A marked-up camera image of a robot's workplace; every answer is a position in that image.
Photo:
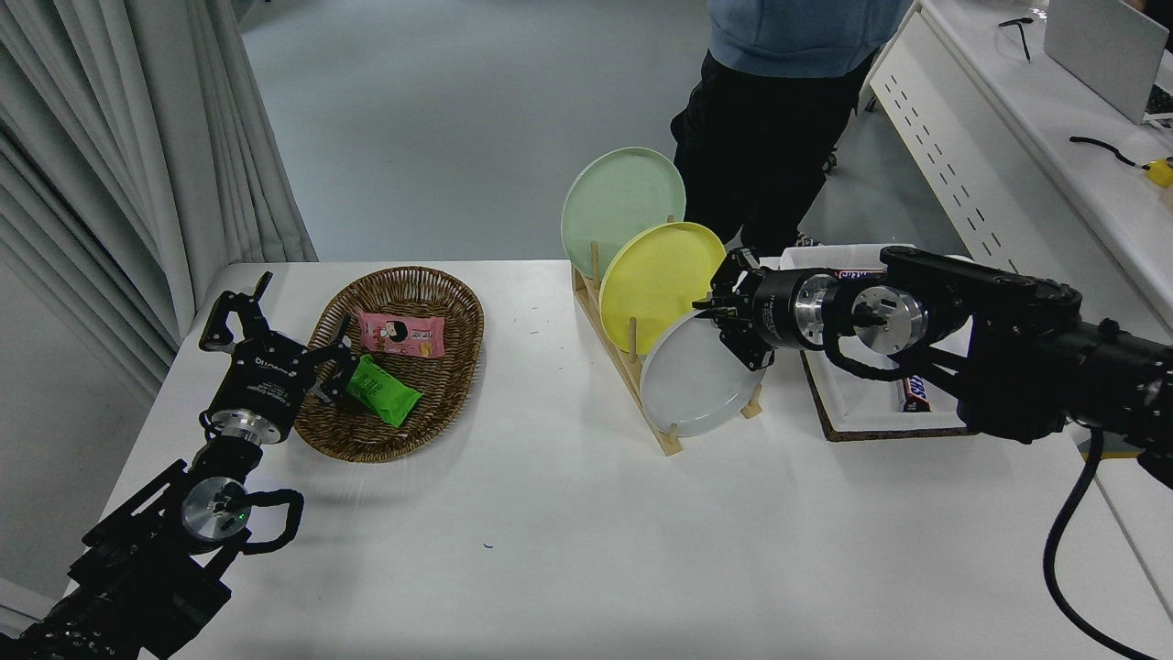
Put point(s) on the small yellow object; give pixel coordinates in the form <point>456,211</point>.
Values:
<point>1160,172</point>

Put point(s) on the brown Snickers bar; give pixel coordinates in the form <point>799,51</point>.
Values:
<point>861,273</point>
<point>914,396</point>

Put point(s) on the yellow round plate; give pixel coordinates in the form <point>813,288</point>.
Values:
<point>651,284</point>

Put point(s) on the brown wicker basket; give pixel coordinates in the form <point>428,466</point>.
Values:
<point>394,440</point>

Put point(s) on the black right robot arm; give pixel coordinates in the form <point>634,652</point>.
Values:
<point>1008,302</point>

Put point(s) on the white tray with cork base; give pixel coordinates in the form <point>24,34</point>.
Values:
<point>852,403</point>

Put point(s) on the silver laptop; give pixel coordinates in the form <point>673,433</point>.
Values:
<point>1100,46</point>

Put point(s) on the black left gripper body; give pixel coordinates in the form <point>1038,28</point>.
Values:
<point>266,380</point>

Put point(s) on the wooden plate rack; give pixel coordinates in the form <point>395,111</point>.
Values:
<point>669,443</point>

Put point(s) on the white side table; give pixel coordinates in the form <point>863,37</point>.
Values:
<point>1136,532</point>

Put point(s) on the grey round plate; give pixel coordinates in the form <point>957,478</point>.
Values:
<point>687,385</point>

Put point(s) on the green snack packet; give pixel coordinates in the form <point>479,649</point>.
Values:
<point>385,394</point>

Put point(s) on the pale green round plate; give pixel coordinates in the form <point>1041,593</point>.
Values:
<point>614,206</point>

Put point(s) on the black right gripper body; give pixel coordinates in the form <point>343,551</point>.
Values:
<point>774,310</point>

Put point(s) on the pale grey curtain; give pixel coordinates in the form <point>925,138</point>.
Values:
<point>110,137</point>

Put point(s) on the pink snack packet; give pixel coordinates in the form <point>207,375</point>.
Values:
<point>403,335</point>

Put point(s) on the white desk with slotted panel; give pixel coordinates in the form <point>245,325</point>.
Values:
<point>990,183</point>

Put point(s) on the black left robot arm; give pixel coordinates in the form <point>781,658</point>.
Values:
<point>147,568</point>

